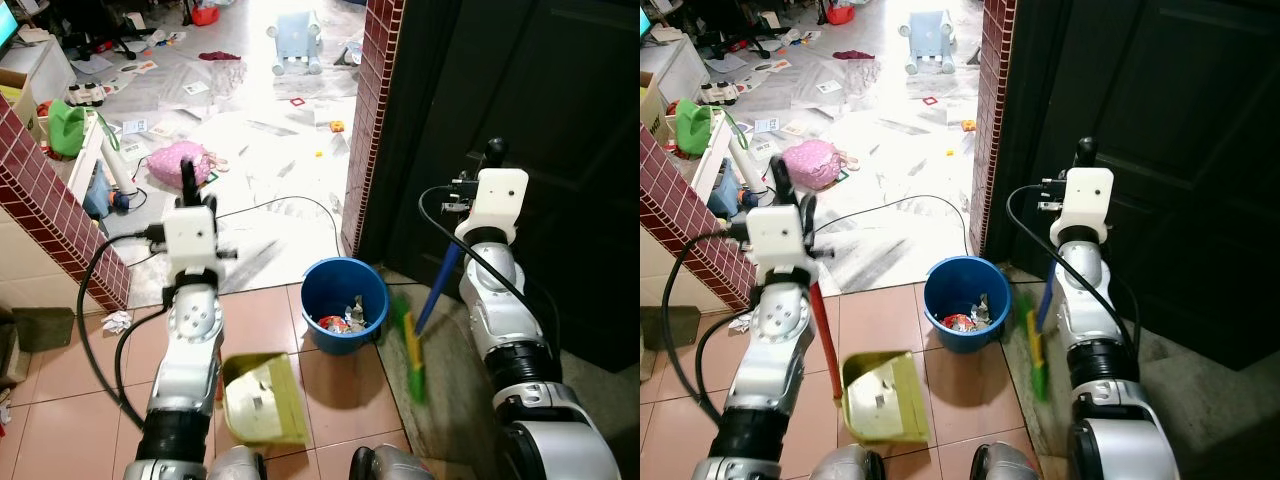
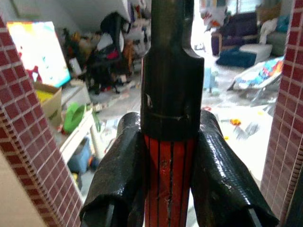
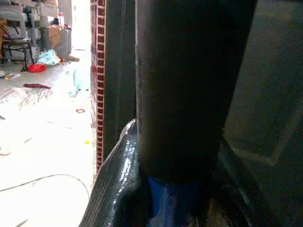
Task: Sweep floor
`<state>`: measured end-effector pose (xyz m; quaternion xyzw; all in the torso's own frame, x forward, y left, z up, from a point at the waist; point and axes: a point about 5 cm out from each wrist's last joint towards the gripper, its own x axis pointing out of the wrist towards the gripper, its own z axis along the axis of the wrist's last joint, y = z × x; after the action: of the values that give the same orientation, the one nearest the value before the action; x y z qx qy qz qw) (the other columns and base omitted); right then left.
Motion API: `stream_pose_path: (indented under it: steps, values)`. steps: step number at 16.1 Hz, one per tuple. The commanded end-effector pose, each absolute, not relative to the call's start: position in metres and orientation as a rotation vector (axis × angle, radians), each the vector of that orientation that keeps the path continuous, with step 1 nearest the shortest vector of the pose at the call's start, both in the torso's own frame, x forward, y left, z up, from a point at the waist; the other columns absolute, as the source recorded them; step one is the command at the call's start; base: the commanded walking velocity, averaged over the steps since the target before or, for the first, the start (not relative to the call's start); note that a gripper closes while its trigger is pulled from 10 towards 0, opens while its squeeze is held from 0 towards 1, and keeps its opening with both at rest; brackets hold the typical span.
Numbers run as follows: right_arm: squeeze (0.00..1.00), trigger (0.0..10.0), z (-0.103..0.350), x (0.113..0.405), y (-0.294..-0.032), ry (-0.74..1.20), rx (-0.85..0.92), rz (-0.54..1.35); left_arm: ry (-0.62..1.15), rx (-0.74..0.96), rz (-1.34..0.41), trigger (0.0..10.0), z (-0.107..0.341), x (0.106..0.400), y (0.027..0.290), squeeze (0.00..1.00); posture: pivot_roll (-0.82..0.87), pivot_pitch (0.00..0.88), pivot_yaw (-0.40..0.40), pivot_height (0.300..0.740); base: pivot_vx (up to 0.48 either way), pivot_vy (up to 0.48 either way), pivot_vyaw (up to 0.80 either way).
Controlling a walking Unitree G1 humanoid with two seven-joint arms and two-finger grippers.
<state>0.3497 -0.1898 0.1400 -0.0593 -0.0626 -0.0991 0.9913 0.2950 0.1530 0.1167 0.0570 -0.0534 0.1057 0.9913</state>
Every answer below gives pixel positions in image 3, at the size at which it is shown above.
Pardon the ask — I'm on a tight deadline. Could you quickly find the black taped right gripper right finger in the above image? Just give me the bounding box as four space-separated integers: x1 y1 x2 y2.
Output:
197 137 282 227

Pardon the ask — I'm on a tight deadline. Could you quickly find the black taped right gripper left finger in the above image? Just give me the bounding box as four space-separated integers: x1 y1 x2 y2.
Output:
79 118 152 227

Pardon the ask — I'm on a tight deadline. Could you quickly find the black and blue broom handle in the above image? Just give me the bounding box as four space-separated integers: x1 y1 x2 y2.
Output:
134 0 258 227

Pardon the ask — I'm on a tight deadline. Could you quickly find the teal floor scrap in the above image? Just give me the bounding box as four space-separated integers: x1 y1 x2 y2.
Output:
69 69 81 98

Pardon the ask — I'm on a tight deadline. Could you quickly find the red brick pillar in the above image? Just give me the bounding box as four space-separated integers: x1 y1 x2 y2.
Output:
90 0 107 175

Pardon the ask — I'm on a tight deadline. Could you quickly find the dark green door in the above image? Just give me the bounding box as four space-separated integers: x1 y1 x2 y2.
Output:
103 0 303 227

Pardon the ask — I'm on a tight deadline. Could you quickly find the dark red rag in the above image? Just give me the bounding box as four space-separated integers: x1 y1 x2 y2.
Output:
23 83 52 90

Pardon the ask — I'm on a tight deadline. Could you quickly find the red cloth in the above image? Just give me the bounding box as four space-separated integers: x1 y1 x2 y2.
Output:
27 63 47 73

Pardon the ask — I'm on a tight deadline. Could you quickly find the light blue plastic bag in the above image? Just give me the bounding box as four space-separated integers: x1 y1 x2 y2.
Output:
36 49 62 65

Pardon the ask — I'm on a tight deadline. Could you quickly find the black metal chair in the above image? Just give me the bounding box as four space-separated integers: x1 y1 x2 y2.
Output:
0 39 35 72

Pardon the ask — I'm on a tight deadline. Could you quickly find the white plastic shelf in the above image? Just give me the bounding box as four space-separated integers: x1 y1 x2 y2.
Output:
0 4 41 61

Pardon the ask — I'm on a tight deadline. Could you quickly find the black floor cable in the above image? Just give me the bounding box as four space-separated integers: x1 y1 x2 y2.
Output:
0 174 90 195

